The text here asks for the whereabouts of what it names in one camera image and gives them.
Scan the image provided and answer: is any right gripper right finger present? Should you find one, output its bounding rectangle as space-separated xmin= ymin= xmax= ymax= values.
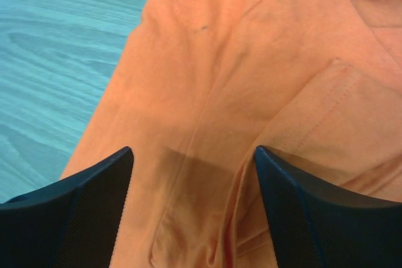
xmin=254 ymin=146 xmax=401 ymax=268

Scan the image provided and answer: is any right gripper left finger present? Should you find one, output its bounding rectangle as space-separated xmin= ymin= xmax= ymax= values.
xmin=1 ymin=147 xmax=134 ymax=268

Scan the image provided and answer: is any orange t shirt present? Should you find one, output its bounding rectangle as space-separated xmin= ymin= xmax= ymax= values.
xmin=63 ymin=0 xmax=401 ymax=267

